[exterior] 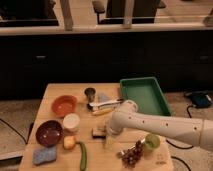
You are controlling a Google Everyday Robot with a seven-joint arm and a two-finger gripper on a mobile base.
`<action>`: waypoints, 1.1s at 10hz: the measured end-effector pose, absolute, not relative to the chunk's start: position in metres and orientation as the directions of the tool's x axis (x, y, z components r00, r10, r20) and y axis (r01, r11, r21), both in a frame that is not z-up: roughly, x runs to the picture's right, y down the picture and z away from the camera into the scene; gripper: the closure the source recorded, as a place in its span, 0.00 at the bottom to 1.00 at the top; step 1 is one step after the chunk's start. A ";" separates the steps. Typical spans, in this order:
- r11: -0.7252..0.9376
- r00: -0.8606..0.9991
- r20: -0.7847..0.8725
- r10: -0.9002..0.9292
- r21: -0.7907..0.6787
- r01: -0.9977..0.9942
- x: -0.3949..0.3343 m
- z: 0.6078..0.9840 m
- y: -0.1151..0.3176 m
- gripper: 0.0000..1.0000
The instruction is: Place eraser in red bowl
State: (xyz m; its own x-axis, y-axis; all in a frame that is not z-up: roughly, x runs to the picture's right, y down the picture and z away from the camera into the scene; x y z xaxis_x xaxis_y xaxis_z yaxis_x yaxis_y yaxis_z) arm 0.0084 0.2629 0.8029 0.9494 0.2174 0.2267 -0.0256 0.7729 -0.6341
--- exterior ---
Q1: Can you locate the black floor cable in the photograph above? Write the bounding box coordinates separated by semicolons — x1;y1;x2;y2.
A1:
165;104;201;171

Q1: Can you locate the bunch of dark grapes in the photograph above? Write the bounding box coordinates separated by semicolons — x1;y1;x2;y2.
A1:
116;141;143;168

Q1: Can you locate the blue device on floor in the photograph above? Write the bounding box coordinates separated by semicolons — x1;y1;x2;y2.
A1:
185;92;212;108

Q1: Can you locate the black cable left floor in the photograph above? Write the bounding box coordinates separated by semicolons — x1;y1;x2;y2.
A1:
0;118;28;145

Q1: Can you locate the blue sponge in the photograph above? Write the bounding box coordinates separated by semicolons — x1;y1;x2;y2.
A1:
33;146;57;165

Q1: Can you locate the dark maroon bowl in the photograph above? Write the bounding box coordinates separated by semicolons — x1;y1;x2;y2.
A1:
36;120;63;147

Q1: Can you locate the dark metal cup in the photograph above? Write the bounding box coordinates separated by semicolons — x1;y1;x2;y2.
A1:
84;87;96;102

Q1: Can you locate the grey folded cloth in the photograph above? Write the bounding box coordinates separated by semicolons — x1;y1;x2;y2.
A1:
98;93;110;102

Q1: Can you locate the black office chair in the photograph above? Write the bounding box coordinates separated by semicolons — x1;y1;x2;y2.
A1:
92;0;166;25

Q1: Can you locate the white handled utensil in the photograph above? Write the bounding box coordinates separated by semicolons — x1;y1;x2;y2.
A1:
87;99;123;111

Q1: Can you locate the green chili pepper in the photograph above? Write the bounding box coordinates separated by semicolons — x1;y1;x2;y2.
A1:
77;141;87;171

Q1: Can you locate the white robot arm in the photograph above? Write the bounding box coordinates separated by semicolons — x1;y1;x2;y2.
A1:
106;100;213;152

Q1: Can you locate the green apple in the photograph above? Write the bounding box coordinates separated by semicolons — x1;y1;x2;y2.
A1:
145;134;160;151

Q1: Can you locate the green plastic tray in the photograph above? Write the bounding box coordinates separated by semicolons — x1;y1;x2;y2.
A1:
120;77;171;116

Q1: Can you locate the yellow onion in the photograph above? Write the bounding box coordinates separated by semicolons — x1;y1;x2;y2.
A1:
63;136;76;150

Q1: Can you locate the white lidded jar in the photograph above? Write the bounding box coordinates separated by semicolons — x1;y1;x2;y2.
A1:
63;113;80;132

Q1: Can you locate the orange-red bowl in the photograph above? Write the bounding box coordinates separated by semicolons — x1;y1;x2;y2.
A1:
51;95;77;117

